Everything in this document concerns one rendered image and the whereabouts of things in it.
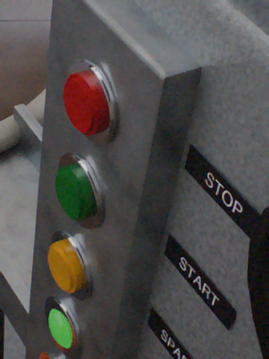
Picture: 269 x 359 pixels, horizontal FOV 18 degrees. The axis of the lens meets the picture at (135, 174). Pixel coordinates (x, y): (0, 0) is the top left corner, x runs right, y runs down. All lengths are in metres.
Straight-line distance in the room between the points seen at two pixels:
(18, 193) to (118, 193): 0.51
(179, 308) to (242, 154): 0.10
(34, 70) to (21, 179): 2.04
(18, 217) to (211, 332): 0.50
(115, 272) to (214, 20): 0.13
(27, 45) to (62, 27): 2.66
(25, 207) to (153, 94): 0.55
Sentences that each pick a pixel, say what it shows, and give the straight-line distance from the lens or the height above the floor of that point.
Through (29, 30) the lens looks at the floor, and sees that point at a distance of 3.09.
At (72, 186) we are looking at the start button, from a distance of 0.37.
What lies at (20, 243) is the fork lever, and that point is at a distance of 0.81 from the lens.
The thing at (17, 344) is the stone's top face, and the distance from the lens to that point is 1.05.
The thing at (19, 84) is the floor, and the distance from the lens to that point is 2.83.
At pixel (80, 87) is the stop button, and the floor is 1.53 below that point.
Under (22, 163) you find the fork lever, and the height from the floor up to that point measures 1.12.
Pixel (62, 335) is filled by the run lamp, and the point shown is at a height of 1.37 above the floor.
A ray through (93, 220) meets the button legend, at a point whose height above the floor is 1.46.
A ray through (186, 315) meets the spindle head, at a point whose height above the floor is 1.44.
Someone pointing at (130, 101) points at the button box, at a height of 1.53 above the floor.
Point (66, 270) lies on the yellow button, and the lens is 0.40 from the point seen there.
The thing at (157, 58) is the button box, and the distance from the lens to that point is 0.30.
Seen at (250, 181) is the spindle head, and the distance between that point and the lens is 0.30.
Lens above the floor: 1.73
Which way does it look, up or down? 43 degrees down
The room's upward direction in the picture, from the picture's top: 10 degrees clockwise
